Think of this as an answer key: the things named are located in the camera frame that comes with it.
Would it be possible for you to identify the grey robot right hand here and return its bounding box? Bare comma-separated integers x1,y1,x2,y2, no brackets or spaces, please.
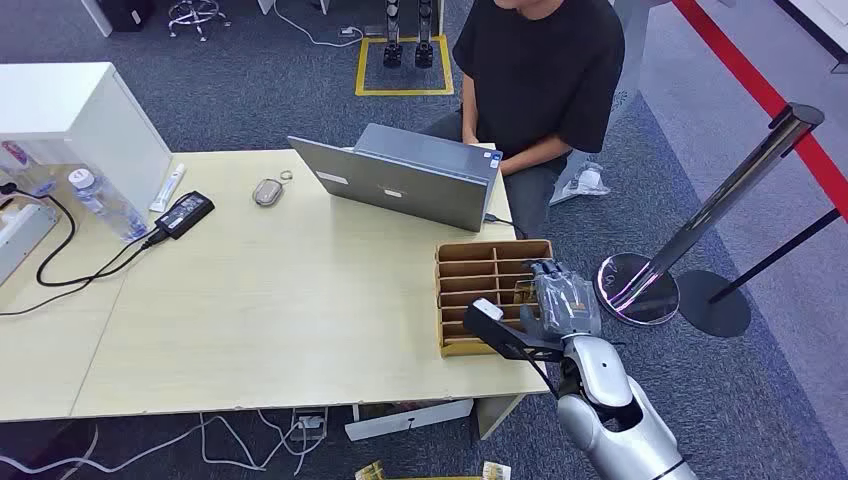
519,259,603,342

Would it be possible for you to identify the person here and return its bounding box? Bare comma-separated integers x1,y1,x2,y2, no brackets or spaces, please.
421,0,626,241

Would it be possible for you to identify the cardboard divider box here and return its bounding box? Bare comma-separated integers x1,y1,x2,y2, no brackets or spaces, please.
435,239,554,359

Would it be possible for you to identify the clear plastic bag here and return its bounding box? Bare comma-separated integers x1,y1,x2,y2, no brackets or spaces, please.
551,158,612,207

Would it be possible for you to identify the desk side panel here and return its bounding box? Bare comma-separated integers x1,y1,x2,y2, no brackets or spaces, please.
472,393,526,443

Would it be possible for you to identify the white flat board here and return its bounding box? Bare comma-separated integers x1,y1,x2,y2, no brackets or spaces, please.
344,398,476,443

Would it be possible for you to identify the grey laptop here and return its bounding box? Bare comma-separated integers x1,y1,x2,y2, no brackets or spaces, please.
288,123,503,233

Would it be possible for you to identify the metal floor socket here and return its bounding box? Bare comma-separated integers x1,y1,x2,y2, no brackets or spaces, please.
291,408,328,443

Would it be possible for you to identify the red barrier belt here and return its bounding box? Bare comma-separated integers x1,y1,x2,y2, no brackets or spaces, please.
672,0,848,223

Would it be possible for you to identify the black robot leg stand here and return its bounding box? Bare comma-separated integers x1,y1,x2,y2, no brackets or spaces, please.
415,0,435,70
382,0,404,69

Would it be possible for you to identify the black power adapter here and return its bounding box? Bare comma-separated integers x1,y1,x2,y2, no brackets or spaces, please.
154,191,216,240

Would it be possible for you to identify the white tube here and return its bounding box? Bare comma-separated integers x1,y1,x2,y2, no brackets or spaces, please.
149,163,187,214

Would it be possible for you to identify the clear plastic water bottle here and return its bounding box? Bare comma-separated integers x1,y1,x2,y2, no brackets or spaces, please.
68,168,150,243

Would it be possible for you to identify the chrome chair base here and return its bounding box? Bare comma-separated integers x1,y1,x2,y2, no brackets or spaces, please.
167,0,232,42

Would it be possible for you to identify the white cabinet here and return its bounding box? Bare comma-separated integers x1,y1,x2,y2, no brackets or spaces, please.
0,62,174,215

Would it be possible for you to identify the black cabinet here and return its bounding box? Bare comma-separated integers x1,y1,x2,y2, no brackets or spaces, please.
80,0,158,38

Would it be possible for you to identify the white power strip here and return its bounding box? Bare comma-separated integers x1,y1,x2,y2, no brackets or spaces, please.
0,201,60,287

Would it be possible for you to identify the clear plastic container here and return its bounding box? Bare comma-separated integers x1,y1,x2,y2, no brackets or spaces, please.
0,135,68,200

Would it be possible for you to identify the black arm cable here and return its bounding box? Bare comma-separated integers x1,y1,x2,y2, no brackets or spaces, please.
517,341,564,402

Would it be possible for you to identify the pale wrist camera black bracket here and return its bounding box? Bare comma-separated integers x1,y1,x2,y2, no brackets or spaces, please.
462,298,566,364

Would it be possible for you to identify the black laptop cable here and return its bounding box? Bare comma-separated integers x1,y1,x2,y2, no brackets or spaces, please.
483,213,529,241

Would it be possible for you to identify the black stanchion post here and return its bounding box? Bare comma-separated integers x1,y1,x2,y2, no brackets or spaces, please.
676,207,844,339

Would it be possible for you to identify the chrome stanchion post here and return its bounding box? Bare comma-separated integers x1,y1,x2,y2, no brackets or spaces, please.
594,102,826,327

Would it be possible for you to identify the white floor cable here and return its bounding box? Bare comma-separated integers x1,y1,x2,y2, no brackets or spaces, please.
271,0,364,49

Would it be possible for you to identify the black power cord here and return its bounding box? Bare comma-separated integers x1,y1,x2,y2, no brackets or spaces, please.
0,235,167,318
0,182,167,288

